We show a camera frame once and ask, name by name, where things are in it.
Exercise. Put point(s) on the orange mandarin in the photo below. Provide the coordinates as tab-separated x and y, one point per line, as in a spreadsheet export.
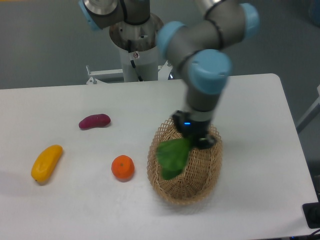
123	168

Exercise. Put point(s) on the yellow mango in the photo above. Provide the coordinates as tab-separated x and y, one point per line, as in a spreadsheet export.
45	163

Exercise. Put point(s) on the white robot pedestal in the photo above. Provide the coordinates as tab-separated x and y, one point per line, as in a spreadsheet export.
139	55

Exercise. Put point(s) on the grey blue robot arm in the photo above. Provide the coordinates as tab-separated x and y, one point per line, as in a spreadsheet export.
196	53

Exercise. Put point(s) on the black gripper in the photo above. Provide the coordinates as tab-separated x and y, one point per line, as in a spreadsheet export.
195	129

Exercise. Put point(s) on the black device at table edge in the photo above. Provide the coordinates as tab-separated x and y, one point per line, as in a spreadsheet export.
312	214

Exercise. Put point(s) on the purple sweet potato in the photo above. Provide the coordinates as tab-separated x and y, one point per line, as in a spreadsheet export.
94	121

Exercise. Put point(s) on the green bok choy vegetable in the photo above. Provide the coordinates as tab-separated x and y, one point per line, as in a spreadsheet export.
172	155

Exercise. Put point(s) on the oval wicker basket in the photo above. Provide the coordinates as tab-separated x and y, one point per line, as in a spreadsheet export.
198	178

